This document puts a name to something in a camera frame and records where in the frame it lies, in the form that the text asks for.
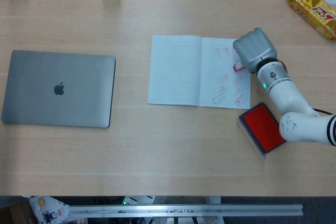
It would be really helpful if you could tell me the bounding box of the red ink pad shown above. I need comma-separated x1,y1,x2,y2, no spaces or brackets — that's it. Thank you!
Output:
237,102,287,159

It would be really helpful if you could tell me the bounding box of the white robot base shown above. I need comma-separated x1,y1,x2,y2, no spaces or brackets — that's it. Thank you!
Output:
122,195,156,206

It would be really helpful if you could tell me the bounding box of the yellow snack packet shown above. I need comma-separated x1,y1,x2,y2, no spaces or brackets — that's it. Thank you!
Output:
285,0,336,41

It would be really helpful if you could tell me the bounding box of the white printed bag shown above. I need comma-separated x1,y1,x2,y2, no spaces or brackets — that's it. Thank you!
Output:
28,196,71,224

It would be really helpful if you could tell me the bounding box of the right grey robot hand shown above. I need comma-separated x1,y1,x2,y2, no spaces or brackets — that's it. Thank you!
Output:
232,27,278,74

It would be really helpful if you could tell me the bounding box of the open white notebook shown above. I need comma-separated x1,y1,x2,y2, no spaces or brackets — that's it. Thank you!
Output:
147,34,251,110

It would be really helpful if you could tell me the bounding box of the grey closed laptop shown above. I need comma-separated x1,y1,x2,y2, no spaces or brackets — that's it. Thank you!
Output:
1,49,117,129

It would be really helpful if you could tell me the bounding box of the brown cardboard box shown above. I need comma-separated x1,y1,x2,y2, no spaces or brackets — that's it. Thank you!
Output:
0,200,32,224

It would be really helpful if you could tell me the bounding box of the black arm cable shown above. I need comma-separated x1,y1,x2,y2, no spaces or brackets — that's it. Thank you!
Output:
312,108,335,116

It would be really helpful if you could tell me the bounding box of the aluminium rail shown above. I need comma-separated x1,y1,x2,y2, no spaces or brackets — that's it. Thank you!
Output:
68,203,304,219

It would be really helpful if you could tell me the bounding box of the small red white stamp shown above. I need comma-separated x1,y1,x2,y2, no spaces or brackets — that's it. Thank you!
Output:
233,61,247,72

